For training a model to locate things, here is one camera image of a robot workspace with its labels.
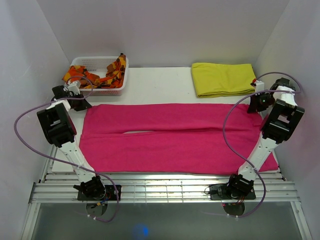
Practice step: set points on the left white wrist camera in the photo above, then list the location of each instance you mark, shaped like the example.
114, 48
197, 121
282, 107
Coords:
73, 88

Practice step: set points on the orange patterned trousers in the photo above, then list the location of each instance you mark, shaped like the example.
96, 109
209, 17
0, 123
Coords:
110, 75

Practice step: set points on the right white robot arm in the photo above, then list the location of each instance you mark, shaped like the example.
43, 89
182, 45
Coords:
277, 127

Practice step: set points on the folded yellow trousers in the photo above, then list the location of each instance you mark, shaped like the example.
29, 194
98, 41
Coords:
213, 80

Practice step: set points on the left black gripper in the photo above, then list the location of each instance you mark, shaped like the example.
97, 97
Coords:
83, 106

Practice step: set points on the pink trousers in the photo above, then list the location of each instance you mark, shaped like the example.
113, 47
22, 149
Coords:
194, 138

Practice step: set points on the white plastic basket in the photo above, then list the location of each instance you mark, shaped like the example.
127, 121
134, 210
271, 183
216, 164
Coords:
105, 75

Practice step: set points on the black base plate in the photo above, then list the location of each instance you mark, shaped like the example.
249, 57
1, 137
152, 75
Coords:
221, 191
110, 195

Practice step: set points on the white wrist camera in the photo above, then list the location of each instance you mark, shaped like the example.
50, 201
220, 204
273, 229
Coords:
258, 85
73, 88

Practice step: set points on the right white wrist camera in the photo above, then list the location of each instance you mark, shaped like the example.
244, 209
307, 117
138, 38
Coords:
258, 85

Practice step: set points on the aluminium frame rail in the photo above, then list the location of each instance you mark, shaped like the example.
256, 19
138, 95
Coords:
56, 187

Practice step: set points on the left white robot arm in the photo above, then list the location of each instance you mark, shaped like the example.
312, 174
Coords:
60, 131

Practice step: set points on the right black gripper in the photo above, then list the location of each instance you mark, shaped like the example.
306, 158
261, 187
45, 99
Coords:
254, 106

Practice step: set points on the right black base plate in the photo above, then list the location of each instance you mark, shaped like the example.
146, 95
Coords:
221, 191

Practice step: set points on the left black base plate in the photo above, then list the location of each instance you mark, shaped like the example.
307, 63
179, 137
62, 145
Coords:
110, 195

